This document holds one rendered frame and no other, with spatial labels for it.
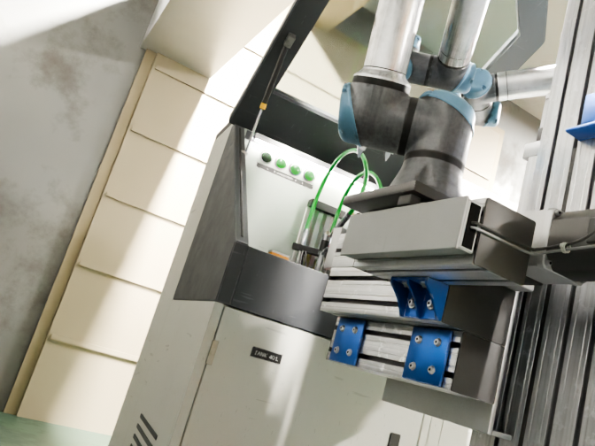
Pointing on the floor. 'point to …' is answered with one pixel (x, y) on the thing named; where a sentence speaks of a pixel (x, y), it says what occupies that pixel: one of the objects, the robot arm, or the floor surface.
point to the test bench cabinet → (183, 375)
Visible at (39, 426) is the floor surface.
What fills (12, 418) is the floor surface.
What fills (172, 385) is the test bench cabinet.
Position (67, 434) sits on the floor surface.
